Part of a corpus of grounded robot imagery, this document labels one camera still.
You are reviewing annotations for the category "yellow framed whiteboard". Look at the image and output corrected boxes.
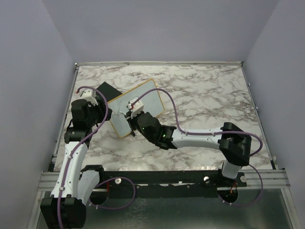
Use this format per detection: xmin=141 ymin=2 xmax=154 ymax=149
xmin=108 ymin=79 xmax=165 ymax=138

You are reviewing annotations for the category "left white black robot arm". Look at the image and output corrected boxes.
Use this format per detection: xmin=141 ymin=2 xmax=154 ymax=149
xmin=40 ymin=96 xmax=111 ymax=229

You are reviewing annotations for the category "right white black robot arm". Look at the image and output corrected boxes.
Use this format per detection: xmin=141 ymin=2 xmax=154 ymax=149
xmin=125 ymin=111 xmax=252 ymax=187

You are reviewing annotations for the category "black rectangular pad upper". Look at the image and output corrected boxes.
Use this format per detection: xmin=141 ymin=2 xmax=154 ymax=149
xmin=97 ymin=82 xmax=122 ymax=102

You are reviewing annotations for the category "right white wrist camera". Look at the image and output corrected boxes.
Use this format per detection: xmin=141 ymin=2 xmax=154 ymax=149
xmin=127 ymin=97 xmax=144 ymax=112

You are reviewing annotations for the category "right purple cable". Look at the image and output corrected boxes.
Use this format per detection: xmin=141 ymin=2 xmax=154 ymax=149
xmin=131 ymin=88 xmax=264 ymax=207

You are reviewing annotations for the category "purple cable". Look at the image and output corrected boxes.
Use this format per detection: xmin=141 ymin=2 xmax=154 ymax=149
xmin=131 ymin=88 xmax=264 ymax=207
xmin=57 ymin=86 xmax=136 ymax=229

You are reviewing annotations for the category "black mounting rail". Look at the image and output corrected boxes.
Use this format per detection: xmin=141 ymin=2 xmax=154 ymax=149
xmin=82 ymin=166 xmax=246 ymax=198

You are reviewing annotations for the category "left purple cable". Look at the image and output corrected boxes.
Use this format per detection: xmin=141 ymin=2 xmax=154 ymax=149
xmin=57 ymin=86 xmax=136 ymax=229

